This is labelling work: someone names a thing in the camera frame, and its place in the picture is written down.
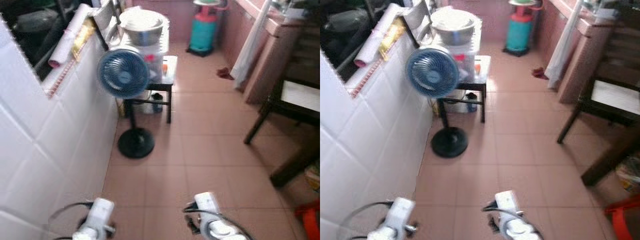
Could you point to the white seat cushion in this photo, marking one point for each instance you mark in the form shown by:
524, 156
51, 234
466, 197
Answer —
617, 96
302, 95

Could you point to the dark wooden table leg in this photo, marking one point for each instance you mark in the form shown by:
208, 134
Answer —
607, 160
295, 162

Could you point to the yellow packet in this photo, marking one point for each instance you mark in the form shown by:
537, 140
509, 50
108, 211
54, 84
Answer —
392, 40
82, 42

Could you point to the small black metal table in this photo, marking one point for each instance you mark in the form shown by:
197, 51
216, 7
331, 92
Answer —
484, 70
171, 70

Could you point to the black round pot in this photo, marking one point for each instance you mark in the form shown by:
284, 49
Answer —
347, 21
35, 21

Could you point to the red cloth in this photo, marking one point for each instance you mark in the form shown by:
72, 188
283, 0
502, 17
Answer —
540, 73
225, 74

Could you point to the pink tiled counter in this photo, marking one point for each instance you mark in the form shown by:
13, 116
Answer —
585, 65
272, 65

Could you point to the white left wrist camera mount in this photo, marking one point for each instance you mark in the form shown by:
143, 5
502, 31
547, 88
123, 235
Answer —
101, 212
401, 212

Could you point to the teal gas cylinder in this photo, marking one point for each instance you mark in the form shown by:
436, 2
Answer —
518, 32
202, 32

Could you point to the colourful bag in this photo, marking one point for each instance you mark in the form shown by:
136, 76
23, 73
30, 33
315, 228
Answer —
630, 175
314, 177

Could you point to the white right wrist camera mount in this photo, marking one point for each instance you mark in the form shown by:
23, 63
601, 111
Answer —
507, 201
207, 202

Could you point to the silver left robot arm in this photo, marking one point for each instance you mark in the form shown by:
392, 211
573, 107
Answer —
87, 235
385, 235

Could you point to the silver metal tray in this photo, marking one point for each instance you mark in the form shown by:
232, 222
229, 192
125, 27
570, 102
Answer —
416, 20
106, 20

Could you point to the rolled white paper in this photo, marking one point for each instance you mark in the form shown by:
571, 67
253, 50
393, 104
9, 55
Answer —
70, 37
377, 37

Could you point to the white plastic container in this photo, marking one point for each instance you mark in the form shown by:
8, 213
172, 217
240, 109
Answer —
155, 57
467, 57

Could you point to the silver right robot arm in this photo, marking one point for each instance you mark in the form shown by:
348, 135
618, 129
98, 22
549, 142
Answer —
220, 231
517, 231

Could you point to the white leaning sheet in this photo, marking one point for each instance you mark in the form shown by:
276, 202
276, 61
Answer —
562, 50
250, 50

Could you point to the steel bowl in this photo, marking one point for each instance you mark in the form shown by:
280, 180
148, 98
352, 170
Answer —
452, 32
142, 32

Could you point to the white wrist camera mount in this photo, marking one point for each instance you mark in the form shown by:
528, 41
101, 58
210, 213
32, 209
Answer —
401, 212
207, 202
507, 201
101, 212

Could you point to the dark wooden chair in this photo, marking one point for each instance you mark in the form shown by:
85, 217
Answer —
305, 50
620, 55

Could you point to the red plastic stool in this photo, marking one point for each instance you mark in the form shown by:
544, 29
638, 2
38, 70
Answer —
620, 215
311, 220

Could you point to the blue standing fan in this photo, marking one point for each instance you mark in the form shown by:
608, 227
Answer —
432, 72
122, 72

